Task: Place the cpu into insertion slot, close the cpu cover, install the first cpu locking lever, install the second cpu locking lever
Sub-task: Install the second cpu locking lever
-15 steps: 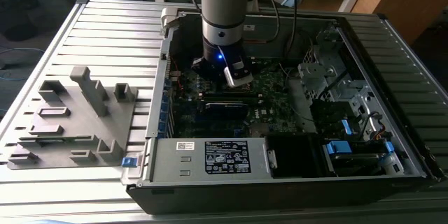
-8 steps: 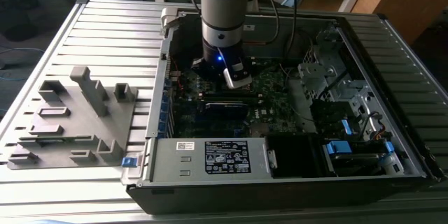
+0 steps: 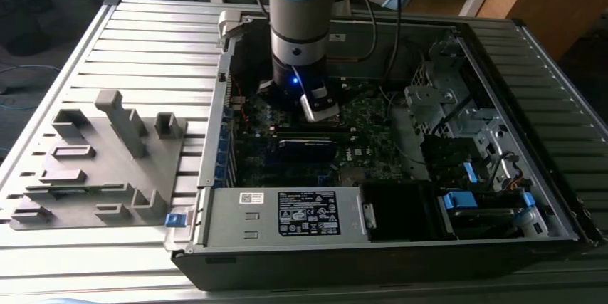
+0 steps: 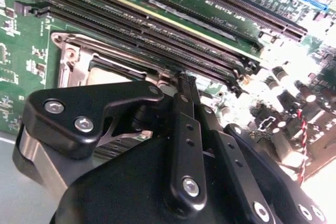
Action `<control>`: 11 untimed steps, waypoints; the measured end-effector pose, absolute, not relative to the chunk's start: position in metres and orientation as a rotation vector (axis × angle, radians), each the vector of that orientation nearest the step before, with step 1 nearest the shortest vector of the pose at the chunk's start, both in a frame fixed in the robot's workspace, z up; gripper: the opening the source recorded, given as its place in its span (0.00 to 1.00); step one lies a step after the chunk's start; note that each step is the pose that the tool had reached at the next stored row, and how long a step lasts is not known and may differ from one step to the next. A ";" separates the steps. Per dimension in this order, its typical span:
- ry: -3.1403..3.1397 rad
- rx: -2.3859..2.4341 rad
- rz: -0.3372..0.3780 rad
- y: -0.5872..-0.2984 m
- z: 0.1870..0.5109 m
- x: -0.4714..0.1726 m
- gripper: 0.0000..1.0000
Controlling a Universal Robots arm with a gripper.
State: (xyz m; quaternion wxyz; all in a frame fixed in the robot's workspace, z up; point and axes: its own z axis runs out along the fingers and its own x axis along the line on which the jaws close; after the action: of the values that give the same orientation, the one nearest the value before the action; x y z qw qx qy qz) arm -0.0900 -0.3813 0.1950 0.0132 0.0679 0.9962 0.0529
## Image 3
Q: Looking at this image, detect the hard disk in blue carrier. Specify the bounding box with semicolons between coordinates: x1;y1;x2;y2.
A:
438;191;538;241

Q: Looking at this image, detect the blue floor cable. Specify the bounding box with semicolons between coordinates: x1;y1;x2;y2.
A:
0;63;63;110

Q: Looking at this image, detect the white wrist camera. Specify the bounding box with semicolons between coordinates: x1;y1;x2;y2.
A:
299;86;342;124

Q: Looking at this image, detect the silver chipset heatsink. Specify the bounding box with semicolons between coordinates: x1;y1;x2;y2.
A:
338;167;367;184

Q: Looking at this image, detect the small wrist camera box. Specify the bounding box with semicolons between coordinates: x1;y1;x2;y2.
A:
257;79;277;98

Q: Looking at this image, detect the blue plastic clip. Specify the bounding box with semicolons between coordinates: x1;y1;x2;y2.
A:
459;161;481;183

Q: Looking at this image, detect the black office chair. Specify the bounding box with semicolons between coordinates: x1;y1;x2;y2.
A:
0;0;55;58

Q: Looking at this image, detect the black plastic shroud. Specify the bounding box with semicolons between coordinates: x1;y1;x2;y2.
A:
359;181;442;243

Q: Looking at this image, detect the grey power supply unit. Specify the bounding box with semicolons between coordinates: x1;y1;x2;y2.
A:
203;186;373;248

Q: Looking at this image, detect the coloured wire bundle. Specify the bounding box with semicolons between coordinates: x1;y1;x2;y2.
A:
503;172;533;192

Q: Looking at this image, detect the grey parts rack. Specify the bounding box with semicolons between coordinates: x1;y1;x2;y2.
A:
9;89;191;231

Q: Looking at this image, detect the black graphics card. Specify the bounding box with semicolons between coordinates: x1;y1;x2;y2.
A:
277;138;339;164

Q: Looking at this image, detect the grey case latch handle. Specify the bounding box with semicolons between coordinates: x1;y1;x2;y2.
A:
217;10;249;49

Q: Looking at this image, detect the pale blue object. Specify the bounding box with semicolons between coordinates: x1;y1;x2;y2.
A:
42;296;105;304

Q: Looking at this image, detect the silver drive cage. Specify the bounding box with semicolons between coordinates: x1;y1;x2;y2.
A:
403;38;514;162

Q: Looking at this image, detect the black PC case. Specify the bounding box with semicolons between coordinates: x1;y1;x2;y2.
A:
165;10;608;293

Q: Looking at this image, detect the green motherboard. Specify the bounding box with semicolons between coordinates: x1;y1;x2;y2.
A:
227;75;422;189

